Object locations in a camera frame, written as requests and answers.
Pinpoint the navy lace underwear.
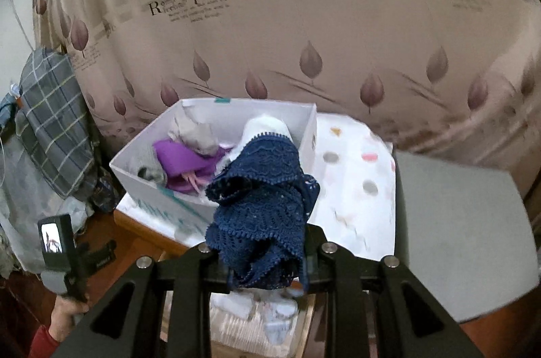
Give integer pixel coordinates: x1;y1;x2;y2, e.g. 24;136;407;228
205;133;320;290

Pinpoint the brown wooden nightstand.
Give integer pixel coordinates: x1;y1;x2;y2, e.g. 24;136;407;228
113;209;188;257

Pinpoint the beige leaf-print curtain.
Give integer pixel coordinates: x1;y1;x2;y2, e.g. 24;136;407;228
31;0;540;193

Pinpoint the white XINCCI shoe box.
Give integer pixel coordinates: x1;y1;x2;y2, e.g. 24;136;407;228
110;98;317;244

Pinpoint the white leaf-print bedsheet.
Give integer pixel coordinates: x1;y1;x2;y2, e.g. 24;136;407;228
1;136;94;274

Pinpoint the purple bra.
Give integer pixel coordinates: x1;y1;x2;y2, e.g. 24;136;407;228
152;140;228;194

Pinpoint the floral blue-white underwear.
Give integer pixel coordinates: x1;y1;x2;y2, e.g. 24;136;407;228
209;289;300;348

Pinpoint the light grey underwear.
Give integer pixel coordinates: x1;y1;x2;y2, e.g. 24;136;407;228
168;107;219;156

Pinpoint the grey foam block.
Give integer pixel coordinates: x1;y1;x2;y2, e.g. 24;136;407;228
394;152;539;322

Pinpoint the grey plaid cloth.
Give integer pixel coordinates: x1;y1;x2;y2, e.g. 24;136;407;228
15;47;97;201

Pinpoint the white bra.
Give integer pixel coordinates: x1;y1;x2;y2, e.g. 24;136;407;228
228;114;292;162

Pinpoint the person's left hand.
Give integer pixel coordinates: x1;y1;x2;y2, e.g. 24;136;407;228
49;296;90;342

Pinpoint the wooden nightstand drawer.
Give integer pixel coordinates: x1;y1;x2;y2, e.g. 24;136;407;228
209;287;315;357

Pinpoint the grey ribbed underwear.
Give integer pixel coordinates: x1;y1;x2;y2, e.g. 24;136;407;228
127;146;168;187

